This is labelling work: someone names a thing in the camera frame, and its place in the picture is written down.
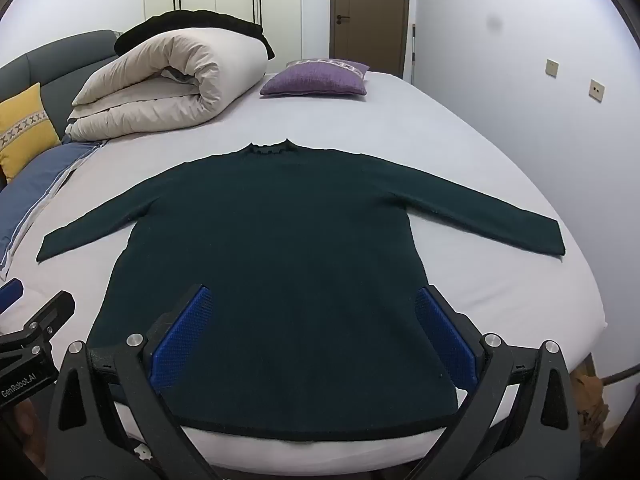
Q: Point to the yellow cushion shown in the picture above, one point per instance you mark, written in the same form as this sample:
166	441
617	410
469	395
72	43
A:
25	125

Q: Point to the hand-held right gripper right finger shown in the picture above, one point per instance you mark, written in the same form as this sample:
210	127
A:
445	340

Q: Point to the beige folded duvet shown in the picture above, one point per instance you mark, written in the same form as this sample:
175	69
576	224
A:
165	85

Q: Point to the purple cushion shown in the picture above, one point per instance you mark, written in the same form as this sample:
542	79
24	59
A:
315	80

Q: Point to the grey upholstered headboard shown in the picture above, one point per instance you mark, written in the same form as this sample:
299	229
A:
60	60

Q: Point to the bed with white sheet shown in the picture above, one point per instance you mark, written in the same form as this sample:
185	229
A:
400	125

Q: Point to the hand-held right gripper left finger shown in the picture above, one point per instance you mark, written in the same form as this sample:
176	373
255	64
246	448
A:
182	340

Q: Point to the black cloth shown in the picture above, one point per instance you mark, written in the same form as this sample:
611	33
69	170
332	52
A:
200	19

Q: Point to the wall socket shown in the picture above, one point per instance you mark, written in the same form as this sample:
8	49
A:
552	68
597	91

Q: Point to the dark green sweater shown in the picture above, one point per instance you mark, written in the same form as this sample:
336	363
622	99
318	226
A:
280	240

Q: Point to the brown wooden door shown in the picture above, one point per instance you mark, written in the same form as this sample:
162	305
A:
370	10

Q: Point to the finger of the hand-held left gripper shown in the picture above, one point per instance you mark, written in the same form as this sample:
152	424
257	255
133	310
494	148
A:
11	294
50	315

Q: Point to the brown cardboard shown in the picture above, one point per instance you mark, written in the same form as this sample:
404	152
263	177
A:
590	400

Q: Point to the blue pillow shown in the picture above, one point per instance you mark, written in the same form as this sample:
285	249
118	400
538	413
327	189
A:
40	180

